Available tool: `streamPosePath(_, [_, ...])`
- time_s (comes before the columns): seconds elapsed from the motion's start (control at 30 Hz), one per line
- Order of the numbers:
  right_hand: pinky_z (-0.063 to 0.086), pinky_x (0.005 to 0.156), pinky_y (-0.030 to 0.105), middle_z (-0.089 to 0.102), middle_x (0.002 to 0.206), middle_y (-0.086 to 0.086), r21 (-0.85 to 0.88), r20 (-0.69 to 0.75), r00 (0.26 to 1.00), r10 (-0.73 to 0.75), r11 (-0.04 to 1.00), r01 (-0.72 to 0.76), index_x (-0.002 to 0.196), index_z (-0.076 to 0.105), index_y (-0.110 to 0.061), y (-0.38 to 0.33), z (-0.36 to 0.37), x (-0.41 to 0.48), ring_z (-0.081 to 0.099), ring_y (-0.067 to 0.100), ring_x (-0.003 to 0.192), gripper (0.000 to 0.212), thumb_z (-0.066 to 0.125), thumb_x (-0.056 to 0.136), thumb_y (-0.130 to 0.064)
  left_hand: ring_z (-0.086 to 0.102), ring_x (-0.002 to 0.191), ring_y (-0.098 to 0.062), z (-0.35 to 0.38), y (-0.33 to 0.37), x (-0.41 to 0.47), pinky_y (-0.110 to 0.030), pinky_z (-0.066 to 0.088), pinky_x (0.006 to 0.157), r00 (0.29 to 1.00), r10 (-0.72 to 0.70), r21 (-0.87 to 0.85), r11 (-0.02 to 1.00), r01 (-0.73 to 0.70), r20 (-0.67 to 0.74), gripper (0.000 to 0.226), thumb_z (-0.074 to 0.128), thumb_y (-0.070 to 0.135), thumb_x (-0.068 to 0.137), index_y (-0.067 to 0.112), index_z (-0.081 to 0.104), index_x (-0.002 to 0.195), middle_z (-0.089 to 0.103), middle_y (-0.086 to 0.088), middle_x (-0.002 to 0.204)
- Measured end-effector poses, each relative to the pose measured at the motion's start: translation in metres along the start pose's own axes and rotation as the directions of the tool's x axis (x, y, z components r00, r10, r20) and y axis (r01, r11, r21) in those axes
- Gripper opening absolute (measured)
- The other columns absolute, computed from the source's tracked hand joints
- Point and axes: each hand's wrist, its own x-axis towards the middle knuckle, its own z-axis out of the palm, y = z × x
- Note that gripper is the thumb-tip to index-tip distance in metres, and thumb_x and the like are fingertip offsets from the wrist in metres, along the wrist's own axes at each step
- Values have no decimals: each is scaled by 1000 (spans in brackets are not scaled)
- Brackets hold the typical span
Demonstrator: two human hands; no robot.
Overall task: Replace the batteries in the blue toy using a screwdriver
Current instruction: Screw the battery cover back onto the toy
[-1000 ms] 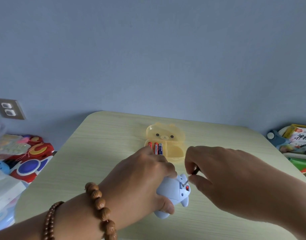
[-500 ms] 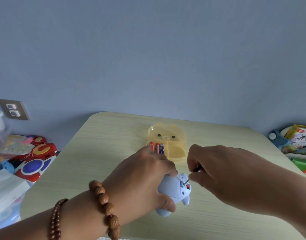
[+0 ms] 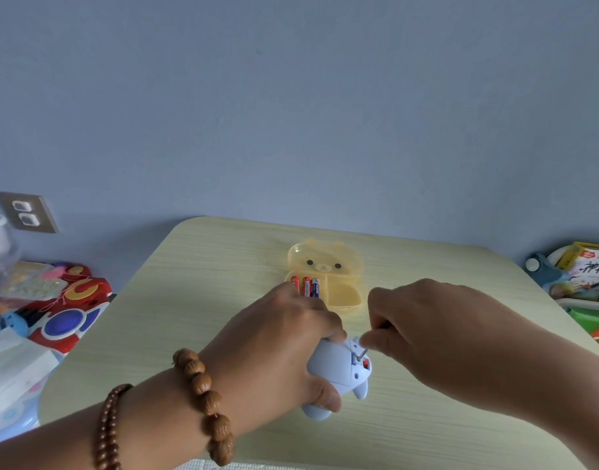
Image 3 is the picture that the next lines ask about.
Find red blue round toy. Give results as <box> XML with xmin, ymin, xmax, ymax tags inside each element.
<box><xmin>27</xmin><ymin>262</ymin><xmax>113</xmax><ymax>356</ymax></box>

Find light blue animal toy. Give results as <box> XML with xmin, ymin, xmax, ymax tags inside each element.
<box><xmin>301</xmin><ymin>336</ymin><xmax>374</xmax><ymax>422</ymax></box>

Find person's left hand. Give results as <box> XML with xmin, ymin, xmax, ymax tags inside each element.
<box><xmin>199</xmin><ymin>281</ymin><xmax>349</xmax><ymax>440</ymax></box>

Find person's right hand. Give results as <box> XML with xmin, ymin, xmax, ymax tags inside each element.
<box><xmin>360</xmin><ymin>278</ymin><xmax>541</xmax><ymax>413</ymax></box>

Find small black-handled screwdriver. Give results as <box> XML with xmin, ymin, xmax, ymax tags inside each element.
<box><xmin>356</xmin><ymin>319</ymin><xmax>394</xmax><ymax>363</ymax></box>

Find colourful picture book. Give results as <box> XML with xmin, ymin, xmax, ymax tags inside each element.
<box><xmin>549</xmin><ymin>242</ymin><xmax>599</xmax><ymax>304</ymax></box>

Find grey wall outlet white covers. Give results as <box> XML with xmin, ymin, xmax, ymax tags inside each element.
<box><xmin>0</xmin><ymin>191</ymin><xmax>59</xmax><ymax>234</ymax></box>

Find white plastic tray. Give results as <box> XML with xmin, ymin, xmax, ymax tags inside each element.
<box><xmin>556</xmin><ymin>298</ymin><xmax>599</xmax><ymax>314</ymax></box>

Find yellow bear storage box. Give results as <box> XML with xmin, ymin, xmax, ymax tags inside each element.
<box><xmin>284</xmin><ymin>238</ymin><xmax>364</xmax><ymax>315</ymax></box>

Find white tissue pack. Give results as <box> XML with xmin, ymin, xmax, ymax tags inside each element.
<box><xmin>0</xmin><ymin>327</ymin><xmax>60</xmax><ymax>426</ymax></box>

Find light blue plastic tub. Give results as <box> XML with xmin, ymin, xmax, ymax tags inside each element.
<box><xmin>0</xmin><ymin>386</ymin><xmax>41</xmax><ymax>448</ymax></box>

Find large-bead wooden bracelet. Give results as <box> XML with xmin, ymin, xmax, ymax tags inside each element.
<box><xmin>171</xmin><ymin>348</ymin><xmax>235</xmax><ymax>467</ymax></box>

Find person's right forearm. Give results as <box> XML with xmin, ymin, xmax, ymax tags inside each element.
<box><xmin>495</xmin><ymin>322</ymin><xmax>599</xmax><ymax>470</ymax></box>

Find small-bead wooden bracelet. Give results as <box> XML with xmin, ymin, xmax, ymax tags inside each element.
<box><xmin>93</xmin><ymin>384</ymin><xmax>134</xmax><ymax>470</ymax></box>

